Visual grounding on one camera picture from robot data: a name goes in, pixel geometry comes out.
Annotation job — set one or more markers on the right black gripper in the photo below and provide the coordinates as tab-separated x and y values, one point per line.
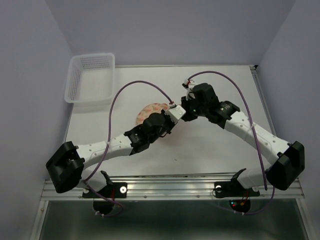
185	103

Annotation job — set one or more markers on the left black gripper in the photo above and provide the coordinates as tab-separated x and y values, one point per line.
171	122

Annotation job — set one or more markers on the floral mesh laundry bag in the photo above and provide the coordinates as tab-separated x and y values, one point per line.
150	109

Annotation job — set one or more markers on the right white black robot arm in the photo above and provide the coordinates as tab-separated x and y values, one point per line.
286	161

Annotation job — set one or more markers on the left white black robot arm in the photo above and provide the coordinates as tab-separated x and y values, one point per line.
67	167

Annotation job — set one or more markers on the white perforated plastic basket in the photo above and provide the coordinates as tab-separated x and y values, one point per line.
90	79

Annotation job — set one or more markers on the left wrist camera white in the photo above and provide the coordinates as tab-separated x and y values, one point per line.
176	112

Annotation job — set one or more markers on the aluminium mounting rail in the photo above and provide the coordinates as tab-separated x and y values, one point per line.
171	187

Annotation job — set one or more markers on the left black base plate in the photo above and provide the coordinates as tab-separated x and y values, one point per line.
116	191

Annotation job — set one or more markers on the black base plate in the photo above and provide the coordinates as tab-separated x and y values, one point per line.
116	191
232	189

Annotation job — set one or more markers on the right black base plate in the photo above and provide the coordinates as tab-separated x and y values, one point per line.
232	189

